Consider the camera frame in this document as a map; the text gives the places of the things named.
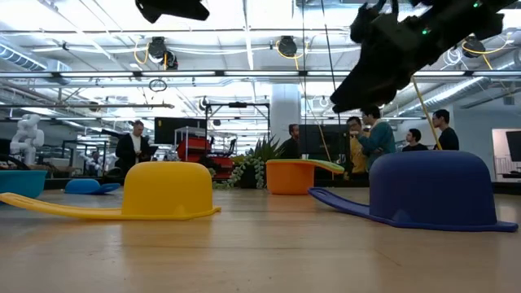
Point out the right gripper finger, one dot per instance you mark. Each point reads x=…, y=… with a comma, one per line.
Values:
x=378, y=99
x=374, y=79

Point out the dark blue measuring cup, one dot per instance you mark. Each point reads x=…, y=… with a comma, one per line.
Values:
x=427, y=183

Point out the orange measuring cup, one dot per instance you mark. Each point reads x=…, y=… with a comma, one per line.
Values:
x=289, y=181

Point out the yellow measuring cup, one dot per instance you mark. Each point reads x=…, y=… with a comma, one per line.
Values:
x=167, y=187

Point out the small blue measuring cup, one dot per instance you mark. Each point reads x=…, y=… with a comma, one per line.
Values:
x=85, y=186

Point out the teal measuring cup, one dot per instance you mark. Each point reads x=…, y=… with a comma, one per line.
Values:
x=20, y=183

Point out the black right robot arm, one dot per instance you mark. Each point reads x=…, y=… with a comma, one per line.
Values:
x=480, y=20

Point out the person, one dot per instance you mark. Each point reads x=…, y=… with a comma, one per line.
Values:
x=291, y=148
x=415, y=146
x=447, y=140
x=380, y=140
x=358, y=158
x=128, y=152

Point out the long horizontal light bar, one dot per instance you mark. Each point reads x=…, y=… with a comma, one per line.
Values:
x=179, y=73

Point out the white pillar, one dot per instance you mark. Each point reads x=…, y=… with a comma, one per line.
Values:
x=285, y=106

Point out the black gantry stand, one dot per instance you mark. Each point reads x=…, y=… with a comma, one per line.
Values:
x=238, y=104

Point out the black flat screen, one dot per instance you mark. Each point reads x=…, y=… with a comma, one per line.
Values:
x=179, y=130

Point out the red tool cart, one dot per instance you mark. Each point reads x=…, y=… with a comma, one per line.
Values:
x=193, y=148

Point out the potted succulent plant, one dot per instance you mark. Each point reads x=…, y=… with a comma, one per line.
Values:
x=244, y=163

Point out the dark wall monitor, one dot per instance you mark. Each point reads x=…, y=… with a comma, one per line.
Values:
x=515, y=145

